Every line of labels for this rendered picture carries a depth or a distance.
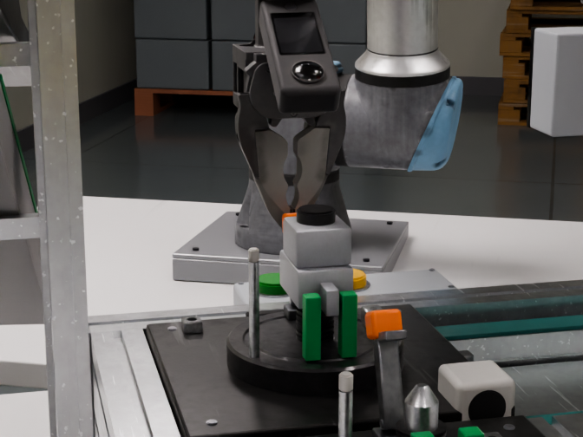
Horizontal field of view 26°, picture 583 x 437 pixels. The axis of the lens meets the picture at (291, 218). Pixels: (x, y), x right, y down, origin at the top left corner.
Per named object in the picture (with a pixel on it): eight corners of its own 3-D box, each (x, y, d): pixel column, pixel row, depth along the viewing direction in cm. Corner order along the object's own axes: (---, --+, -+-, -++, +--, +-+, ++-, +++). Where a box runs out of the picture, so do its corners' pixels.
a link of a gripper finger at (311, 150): (311, 214, 112) (311, 111, 109) (328, 231, 106) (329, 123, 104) (277, 217, 111) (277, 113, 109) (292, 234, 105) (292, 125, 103)
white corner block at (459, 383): (435, 413, 95) (436, 362, 94) (491, 407, 96) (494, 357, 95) (456, 438, 91) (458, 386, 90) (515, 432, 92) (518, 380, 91)
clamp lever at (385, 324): (374, 430, 81) (363, 312, 82) (403, 427, 81) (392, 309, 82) (389, 432, 78) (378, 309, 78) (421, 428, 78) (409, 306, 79)
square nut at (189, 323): (181, 328, 108) (180, 316, 107) (199, 326, 108) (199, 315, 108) (184, 334, 106) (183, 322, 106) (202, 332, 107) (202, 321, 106)
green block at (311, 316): (302, 355, 96) (302, 293, 94) (317, 355, 96) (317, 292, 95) (305, 361, 95) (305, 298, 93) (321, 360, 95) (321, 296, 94)
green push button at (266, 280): (251, 293, 123) (250, 273, 122) (291, 290, 124) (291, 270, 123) (258, 306, 119) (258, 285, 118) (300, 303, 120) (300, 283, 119)
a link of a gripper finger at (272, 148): (277, 217, 111) (277, 113, 109) (292, 234, 105) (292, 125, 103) (242, 218, 110) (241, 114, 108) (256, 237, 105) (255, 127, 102)
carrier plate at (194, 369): (147, 345, 109) (146, 322, 109) (410, 323, 115) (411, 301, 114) (188, 464, 87) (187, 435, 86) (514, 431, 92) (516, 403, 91)
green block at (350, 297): (337, 353, 96) (337, 290, 95) (352, 351, 97) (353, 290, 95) (341, 358, 95) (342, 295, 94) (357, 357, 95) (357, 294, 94)
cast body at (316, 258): (278, 284, 101) (278, 200, 100) (331, 281, 102) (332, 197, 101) (304, 318, 93) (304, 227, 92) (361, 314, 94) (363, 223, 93)
